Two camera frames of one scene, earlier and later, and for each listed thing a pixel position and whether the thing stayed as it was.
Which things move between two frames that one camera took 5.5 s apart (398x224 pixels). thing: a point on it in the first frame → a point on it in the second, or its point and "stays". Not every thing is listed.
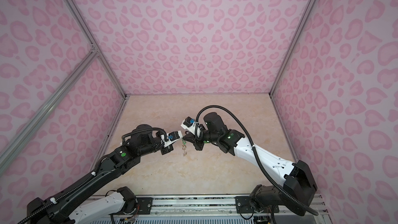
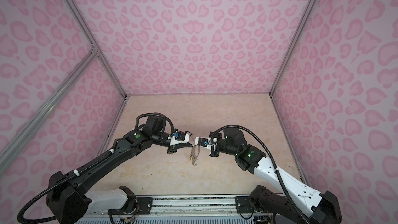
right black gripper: [199, 145] → [214, 154]
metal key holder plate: [184, 147] → [193, 155]
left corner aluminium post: [83, 24] stays
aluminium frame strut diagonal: [18, 141] stays
